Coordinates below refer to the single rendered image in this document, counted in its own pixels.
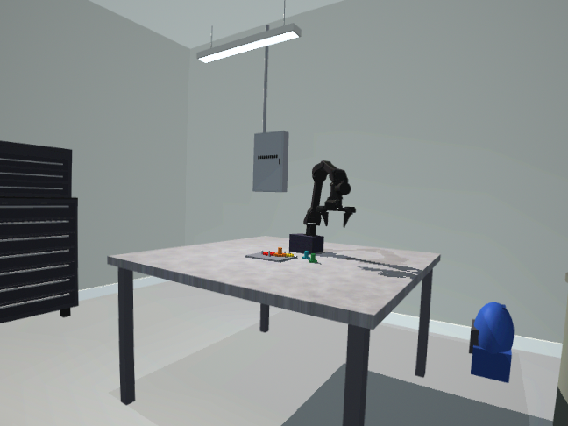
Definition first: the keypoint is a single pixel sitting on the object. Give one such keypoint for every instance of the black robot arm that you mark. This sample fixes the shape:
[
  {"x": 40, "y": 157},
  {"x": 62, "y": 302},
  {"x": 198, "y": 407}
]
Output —
[{"x": 339, "y": 186}]

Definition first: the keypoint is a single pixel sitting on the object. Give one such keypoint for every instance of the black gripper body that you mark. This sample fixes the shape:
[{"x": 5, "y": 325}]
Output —
[{"x": 348, "y": 210}]

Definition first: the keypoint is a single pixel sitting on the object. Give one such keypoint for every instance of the orange gear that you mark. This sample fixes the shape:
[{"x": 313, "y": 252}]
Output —
[{"x": 280, "y": 254}]

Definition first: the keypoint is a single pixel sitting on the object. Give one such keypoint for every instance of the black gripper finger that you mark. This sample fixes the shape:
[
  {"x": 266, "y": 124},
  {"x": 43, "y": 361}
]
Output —
[
  {"x": 325, "y": 217},
  {"x": 346, "y": 218}
]

